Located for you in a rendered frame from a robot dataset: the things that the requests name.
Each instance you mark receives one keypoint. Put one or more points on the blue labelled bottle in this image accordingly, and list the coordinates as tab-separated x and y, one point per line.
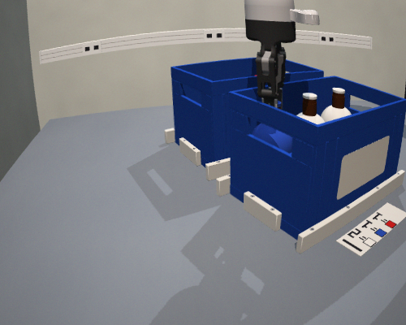
274	137

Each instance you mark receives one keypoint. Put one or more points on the blue plastic crate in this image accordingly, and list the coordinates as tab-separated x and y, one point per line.
331	164
202	118

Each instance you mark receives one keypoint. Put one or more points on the white paper pick list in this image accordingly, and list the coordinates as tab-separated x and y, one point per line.
368	233

